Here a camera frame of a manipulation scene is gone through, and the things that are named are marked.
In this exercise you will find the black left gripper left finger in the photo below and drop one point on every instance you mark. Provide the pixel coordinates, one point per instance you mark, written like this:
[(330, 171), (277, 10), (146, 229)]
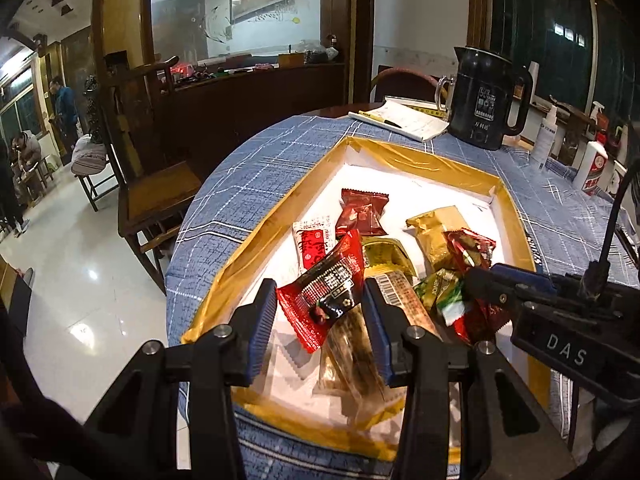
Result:
[(229, 355)]

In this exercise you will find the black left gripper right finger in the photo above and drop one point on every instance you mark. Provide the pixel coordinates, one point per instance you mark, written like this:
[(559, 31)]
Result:
[(409, 356)]

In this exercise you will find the red black snack packet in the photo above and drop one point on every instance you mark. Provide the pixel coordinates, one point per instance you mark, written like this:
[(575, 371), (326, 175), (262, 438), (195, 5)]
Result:
[(322, 295)]

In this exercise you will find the gold foil snack packet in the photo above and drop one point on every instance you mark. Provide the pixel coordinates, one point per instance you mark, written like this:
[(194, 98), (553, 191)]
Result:
[(429, 230)]

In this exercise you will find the red gold-lettered snack packet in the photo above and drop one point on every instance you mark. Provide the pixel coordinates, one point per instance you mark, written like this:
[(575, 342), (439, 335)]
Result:
[(361, 210)]

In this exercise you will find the green snack packet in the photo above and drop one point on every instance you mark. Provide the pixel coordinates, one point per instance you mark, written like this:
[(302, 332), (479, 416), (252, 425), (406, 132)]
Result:
[(441, 292)]

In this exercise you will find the blue plaid tablecloth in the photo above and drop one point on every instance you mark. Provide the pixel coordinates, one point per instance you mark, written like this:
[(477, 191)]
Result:
[(565, 230)]

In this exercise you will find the white red small packet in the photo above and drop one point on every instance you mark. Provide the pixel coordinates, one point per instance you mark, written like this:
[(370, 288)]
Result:
[(314, 239)]

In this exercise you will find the gold rimmed white box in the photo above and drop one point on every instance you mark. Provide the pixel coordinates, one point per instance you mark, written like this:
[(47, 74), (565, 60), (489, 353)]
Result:
[(415, 182)]

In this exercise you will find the white spray bottle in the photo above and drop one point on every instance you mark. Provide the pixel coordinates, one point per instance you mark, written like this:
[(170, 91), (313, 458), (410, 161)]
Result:
[(544, 139)]

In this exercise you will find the black electric kettle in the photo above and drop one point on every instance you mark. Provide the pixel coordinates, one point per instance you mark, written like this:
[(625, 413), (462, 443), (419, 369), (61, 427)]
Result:
[(488, 98)]

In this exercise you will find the dark wooden sideboard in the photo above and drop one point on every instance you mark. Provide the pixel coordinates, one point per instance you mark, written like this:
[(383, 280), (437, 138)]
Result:
[(205, 122)]

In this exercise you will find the white notebook with pen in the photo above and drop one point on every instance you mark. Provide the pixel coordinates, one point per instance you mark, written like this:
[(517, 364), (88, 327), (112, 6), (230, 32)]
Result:
[(404, 120)]

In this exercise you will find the wooden chair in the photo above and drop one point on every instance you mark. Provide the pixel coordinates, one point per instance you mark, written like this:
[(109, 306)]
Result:
[(156, 181)]

